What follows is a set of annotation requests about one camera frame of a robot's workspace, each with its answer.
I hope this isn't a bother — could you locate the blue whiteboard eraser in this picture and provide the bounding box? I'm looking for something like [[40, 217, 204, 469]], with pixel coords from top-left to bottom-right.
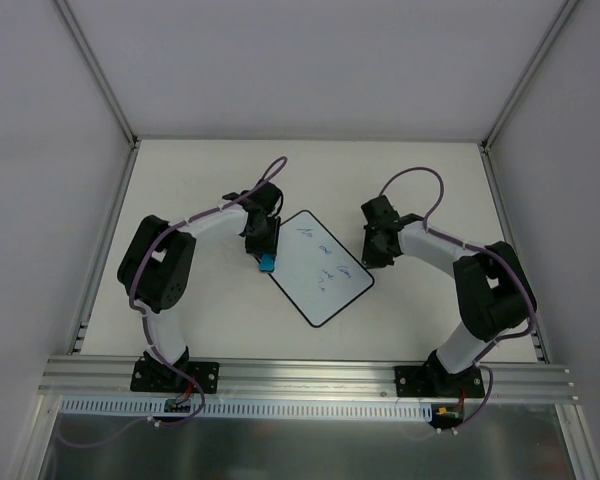
[[259, 254, 275, 273]]

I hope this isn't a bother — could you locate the right table edge rail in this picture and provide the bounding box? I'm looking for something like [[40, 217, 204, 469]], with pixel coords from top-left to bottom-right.
[[479, 144, 551, 364]]

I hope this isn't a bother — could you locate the left aluminium corner post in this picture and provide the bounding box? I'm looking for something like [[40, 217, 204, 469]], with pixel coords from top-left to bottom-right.
[[51, 0, 137, 147]]

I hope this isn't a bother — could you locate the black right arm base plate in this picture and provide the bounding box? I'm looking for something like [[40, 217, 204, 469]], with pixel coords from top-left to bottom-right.
[[394, 365, 485, 399]]

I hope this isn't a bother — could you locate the small black-framed whiteboard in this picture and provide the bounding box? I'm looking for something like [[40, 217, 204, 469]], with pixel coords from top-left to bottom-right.
[[270, 210, 375, 329]]

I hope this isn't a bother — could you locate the white slotted cable duct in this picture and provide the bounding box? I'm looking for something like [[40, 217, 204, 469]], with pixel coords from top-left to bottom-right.
[[59, 396, 433, 423]]

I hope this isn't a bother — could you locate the aluminium corner post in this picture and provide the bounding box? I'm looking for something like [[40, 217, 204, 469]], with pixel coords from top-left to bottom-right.
[[51, 0, 137, 147], [481, 0, 581, 152]]

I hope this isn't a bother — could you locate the right aluminium corner post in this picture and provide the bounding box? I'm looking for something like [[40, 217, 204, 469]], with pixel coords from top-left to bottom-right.
[[481, 0, 581, 152]]

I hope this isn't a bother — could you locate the left table edge rail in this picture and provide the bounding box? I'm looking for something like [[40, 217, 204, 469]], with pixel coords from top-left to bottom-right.
[[62, 139, 141, 355]]

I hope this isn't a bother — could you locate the front aluminium mounting rail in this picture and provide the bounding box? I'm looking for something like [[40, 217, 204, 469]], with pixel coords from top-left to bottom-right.
[[38, 355, 581, 405]]

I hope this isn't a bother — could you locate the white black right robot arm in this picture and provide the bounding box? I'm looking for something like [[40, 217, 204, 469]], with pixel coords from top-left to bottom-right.
[[361, 195, 537, 398]]

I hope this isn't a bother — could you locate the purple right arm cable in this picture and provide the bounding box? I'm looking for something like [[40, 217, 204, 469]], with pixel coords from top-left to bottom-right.
[[379, 168, 539, 435]]

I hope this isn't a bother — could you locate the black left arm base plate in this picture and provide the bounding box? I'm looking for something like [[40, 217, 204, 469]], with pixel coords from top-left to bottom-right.
[[129, 357, 220, 394]]

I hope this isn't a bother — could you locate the table edge rail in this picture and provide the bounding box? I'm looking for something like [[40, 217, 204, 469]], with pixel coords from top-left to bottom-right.
[[479, 144, 551, 364], [62, 139, 141, 355]]

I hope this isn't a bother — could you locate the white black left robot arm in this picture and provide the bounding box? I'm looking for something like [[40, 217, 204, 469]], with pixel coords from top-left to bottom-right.
[[117, 179, 284, 393]]

